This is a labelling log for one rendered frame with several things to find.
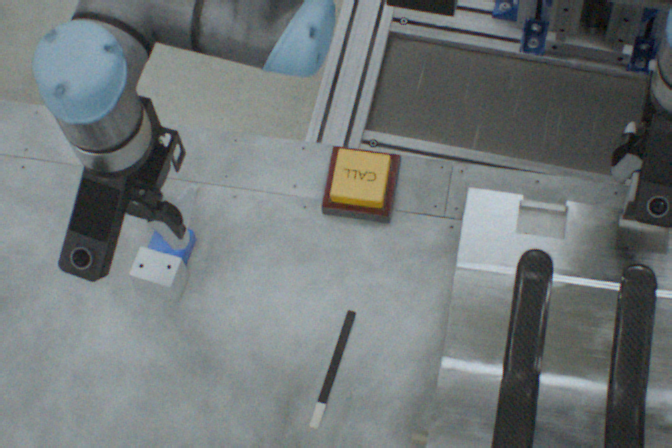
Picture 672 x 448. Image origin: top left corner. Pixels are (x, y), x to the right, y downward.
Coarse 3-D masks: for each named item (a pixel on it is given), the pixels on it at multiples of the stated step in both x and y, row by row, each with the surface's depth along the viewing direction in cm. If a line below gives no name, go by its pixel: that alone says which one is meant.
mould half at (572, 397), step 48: (480, 192) 147; (480, 240) 145; (528, 240) 145; (576, 240) 144; (480, 288) 143; (576, 288) 143; (480, 336) 142; (576, 336) 141; (480, 384) 139; (576, 384) 139; (432, 432) 135; (480, 432) 135; (576, 432) 135
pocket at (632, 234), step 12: (624, 216) 147; (624, 228) 148; (636, 228) 147; (648, 228) 147; (660, 228) 147; (624, 240) 147; (636, 240) 147; (648, 240) 147; (660, 240) 147; (660, 252) 146
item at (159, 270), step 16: (160, 240) 153; (192, 240) 154; (144, 256) 151; (160, 256) 151; (176, 256) 152; (144, 272) 150; (160, 272) 150; (176, 272) 150; (144, 288) 153; (160, 288) 151; (176, 288) 152
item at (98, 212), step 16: (96, 176) 128; (128, 176) 128; (80, 192) 128; (96, 192) 128; (112, 192) 128; (128, 192) 129; (80, 208) 129; (96, 208) 128; (112, 208) 128; (80, 224) 129; (96, 224) 128; (112, 224) 128; (64, 240) 129; (80, 240) 129; (96, 240) 129; (112, 240) 129; (64, 256) 129; (80, 256) 129; (96, 256) 129; (112, 256) 130; (80, 272) 129; (96, 272) 129
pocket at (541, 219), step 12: (528, 204) 148; (540, 204) 148; (552, 204) 148; (528, 216) 149; (540, 216) 149; (552, 216) 149; (564, 216) 149; (516, 228) 148; (528, 228) 148; (540, 228) 148; (552, 228) 148; (564, 228) 148
